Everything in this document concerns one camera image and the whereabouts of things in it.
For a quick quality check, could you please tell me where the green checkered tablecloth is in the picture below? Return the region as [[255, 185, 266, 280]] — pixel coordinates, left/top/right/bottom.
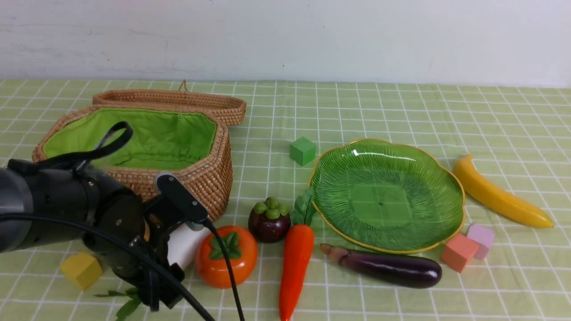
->
[[0, 79, 571, 321]]

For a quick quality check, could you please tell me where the pink foam cube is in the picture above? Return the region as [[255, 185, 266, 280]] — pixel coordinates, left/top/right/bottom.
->
[[466, 223, 495, 261]]

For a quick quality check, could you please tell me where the dark purple toy mangosteen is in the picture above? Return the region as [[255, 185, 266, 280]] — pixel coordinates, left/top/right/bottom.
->
[[248, 197, 291, 243]]

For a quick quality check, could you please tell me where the wicker basket lid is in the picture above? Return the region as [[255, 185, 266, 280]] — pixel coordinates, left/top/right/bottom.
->
[[92, 81, 247, 126]]

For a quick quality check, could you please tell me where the orange foam cube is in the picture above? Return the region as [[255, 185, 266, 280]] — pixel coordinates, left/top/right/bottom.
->
[[440, 234, 479, 273]]

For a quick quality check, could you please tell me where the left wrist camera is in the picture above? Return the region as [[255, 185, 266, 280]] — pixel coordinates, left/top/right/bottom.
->
[[153, 172, 211, 232]]

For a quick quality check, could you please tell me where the yellow toy banana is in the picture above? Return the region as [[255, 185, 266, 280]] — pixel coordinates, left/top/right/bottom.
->
[[452, 154, 554, 228]]

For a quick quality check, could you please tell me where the orange toy carrot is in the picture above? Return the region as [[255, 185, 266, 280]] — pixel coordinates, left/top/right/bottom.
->
[[278, 188, 316, 321]]

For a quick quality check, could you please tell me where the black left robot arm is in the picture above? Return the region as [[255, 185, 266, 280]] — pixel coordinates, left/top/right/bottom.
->
[[1, 161, 184, 311]]

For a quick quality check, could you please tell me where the purple toy eggplant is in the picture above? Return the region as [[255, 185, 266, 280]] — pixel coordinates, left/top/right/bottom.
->
[[319, 243, 443, 289]]

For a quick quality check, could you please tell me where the green glass leaf plate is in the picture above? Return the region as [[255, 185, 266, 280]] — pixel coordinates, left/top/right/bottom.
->
[[308, 138, 467, 254]]

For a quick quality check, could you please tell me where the green foam cube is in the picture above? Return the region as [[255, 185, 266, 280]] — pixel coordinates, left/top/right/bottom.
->
[[289, 136, 317, 166]]

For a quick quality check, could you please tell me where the wicker basket green lining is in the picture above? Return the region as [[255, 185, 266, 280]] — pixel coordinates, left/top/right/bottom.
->
[[32, 105, 234, 222]]

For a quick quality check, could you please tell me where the white toy radish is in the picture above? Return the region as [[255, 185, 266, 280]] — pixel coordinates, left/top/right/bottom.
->
[[94, 223, 212, 321]]

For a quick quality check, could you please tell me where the orange toy persimmon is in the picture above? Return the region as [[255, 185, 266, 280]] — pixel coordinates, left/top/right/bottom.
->
[[194, 226, 258, 289]]

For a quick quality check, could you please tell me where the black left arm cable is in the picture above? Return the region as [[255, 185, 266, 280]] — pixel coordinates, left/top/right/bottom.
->
[[0, 121, 245, 321]]

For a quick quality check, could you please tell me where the yellow foam cube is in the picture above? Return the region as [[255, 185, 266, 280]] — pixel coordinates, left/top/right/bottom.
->
[[59, 252, 103, 291]]

